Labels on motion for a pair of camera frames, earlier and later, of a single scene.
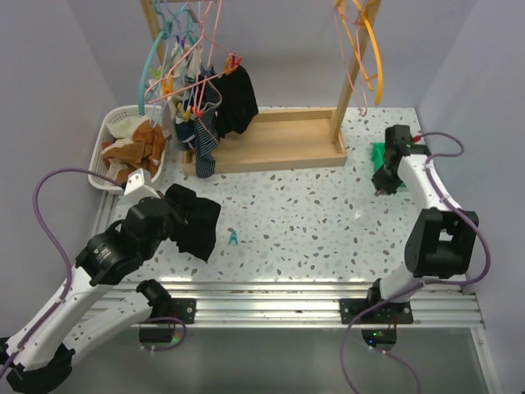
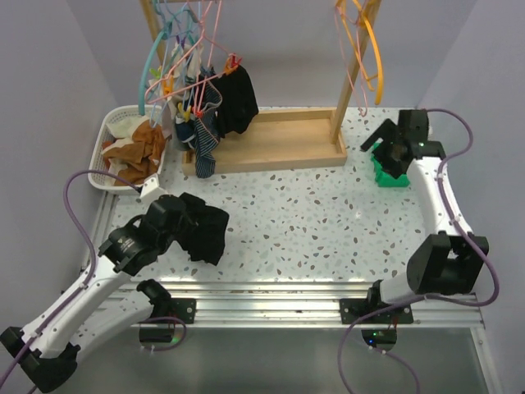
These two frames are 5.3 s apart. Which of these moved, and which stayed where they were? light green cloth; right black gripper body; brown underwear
Moved: right black gripper body
Stayed: light green cloth; brown underwear
